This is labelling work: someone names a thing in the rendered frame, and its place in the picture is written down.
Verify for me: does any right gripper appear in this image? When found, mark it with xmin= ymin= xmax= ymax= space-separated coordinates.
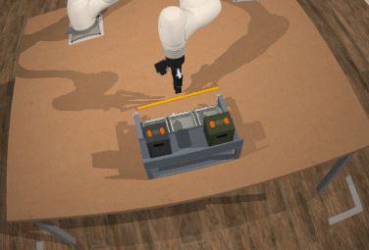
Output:
xmin=166 ymin=55 xmax=185 ymax=94

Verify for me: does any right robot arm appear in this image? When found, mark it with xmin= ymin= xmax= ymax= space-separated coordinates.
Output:
xmin=65 ymin=0 xmax=222 ymax=75

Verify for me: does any grey rectangular rack frame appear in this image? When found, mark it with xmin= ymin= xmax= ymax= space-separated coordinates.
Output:
xmin=132 ymin=112 xmax=244 ymax=179

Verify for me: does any dark green case with orange latches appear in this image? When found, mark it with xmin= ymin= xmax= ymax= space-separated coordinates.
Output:
xmin=203 ymin=111 xmax=235 ymax=147

